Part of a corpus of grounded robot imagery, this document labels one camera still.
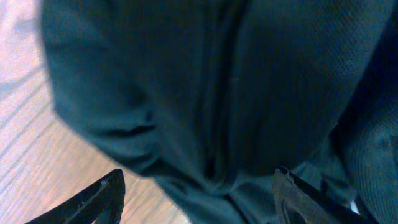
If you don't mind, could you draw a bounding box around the dark clothes pile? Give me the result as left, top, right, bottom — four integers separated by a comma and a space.
333, 7, 397, 224

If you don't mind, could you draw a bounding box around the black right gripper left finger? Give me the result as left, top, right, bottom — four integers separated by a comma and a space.
27, 169, 126, 224

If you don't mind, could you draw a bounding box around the dark teal t-shirt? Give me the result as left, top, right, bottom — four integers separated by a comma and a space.
40, 0, 397, 223

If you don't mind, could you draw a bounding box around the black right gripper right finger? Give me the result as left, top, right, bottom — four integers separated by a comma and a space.
272, 167, 377, 224

